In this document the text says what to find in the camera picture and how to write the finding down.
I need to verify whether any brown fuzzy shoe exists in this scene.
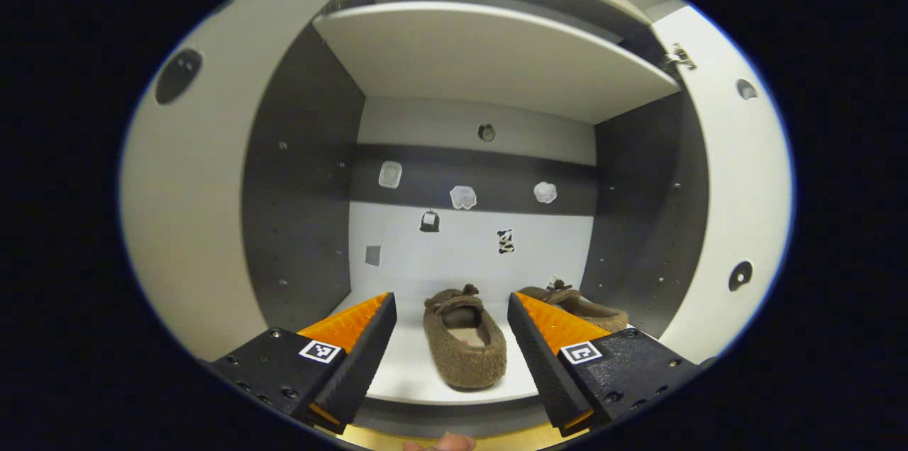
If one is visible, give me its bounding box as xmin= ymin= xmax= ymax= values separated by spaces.
xmin=516 ymin=279 xmax=630 ymax=333
xmin=423 ymin=284 xmax=509 ymax=390

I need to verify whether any white shelf board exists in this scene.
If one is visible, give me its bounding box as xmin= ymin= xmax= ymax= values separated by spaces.
xmin=312 ymin=1 xmax=682 ymax=126

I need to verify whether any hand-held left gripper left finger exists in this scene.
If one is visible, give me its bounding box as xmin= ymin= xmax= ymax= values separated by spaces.
xmin=206 ymin=292 xmax=398 ymax=435

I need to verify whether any white shoe cabinet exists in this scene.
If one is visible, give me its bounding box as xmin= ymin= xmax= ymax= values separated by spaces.
xmin=241 ymin=0 xmax=710 ymax=438

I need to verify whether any metal door hinge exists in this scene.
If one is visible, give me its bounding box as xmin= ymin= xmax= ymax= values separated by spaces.
xmin=665 ymin=43 xmax=697 ymax=71

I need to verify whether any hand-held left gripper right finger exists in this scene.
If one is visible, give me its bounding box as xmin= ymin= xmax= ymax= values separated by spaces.
xmin=506 ymin=291 xmax=703 ymax=438

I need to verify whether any white cabinet door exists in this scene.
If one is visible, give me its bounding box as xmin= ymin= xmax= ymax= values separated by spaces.
xmin=649 ymin=1 xmax=794 ymax=365
xmin=119 ymin=0 xmax=370 ymax=363

